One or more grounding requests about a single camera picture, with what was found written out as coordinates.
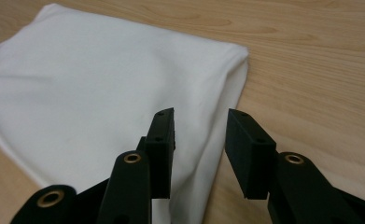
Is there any white printed tank top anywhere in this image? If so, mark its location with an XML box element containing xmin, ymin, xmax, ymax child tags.
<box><xmin>0</xmin><ymin>3</ymin><xmax>250</xmax><ymax>224</ymax></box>

